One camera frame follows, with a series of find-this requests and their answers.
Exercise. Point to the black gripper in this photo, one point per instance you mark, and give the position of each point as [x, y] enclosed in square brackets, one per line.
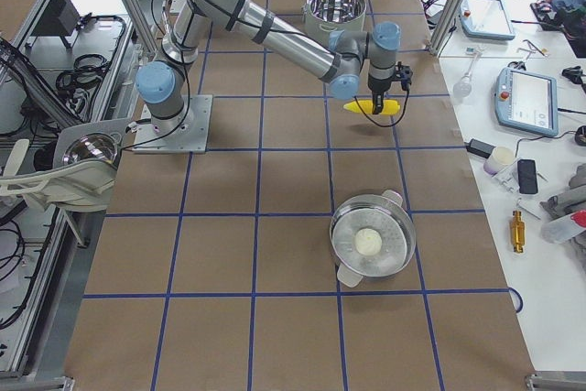
[378, 88]

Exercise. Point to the yellow toy corn cob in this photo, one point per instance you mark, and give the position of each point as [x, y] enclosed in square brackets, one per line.
[358, 106]

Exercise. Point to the grey-green cooking pot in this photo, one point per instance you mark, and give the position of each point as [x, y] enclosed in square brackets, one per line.
[321, 17]

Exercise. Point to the steel steamer pot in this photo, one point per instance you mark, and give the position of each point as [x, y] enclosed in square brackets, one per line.
[383, 212]

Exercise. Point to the clear light bulb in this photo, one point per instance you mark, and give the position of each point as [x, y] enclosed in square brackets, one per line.
[463, 87]

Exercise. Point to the black power adapter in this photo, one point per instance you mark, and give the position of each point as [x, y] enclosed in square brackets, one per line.
[479, 148]

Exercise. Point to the blue teach pendant far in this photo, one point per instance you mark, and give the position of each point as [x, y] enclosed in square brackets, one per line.
[486, 19]

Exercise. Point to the blue teach pendant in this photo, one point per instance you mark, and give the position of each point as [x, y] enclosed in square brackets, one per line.
[527, 101]
[486, 19]

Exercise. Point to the white purple cup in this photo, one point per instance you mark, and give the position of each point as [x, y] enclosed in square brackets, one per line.
[499, 159]

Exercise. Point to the white steamed bun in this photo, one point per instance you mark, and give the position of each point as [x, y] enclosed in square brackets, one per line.
[368, 242]

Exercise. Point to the blue teach pendant near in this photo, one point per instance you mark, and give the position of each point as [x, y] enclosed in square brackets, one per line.
[527, 101]

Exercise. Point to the black remote control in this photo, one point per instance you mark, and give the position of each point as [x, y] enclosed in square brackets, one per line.
[527, 176]

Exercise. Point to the gold metal cylinder tool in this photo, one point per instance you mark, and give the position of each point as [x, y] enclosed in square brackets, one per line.
[517, 232]

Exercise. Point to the glass dome on tray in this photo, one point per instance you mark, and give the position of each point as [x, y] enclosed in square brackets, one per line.
[95, 145]

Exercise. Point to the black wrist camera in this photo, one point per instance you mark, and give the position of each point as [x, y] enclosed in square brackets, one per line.
[403, 74]

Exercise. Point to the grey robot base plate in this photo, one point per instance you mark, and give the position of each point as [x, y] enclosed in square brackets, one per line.
[187, 132]

